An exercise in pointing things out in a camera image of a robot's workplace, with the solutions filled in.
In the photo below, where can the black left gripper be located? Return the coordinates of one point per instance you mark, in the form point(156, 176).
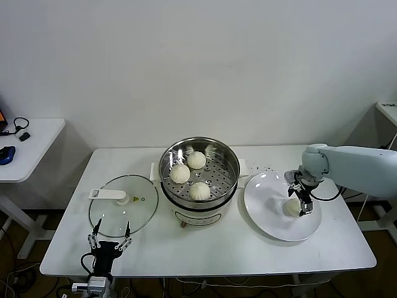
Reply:
point(105, 256)

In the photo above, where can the blue computer mouse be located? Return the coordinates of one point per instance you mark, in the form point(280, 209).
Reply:
point(7, 155)

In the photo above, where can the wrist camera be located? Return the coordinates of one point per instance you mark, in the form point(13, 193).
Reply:
point(79, 286)
point(292, 177)

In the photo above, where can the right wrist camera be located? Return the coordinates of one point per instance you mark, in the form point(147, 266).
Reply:
point(292, 177)

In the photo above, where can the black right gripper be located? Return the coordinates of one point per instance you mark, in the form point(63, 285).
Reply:
point(304, 192)

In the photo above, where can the white round plate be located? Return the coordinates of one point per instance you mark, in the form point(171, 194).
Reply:
point(263, 198)

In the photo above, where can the white side table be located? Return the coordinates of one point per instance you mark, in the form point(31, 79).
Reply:
point(40, 139)

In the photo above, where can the white steamed baozi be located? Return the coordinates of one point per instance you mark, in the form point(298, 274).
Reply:
point(292, 208)
point(196, 159)
point(200, 191)
point(180, 174)

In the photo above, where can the black earphone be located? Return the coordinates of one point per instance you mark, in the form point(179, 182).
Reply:
point(19, 127)

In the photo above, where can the scattered dark crumbs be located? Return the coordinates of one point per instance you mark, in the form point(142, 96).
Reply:
point(268, 169)

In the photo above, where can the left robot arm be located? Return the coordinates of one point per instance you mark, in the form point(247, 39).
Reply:
point(96, 285)

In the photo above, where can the white electric cooking pot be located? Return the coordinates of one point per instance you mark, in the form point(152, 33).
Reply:
point(195, 215)

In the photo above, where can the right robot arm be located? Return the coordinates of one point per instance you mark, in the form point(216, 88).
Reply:
point(366, 167)

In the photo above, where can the black and orange device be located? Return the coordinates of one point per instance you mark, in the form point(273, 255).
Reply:
point(2, 118)

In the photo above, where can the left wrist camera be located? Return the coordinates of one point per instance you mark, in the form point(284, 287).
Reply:
point(79, 286)

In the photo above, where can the stainless steel steamer basket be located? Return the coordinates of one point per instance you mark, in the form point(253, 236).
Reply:
point(223, 167)

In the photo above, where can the small black device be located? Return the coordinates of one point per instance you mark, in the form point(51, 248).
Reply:
point(24, 137)

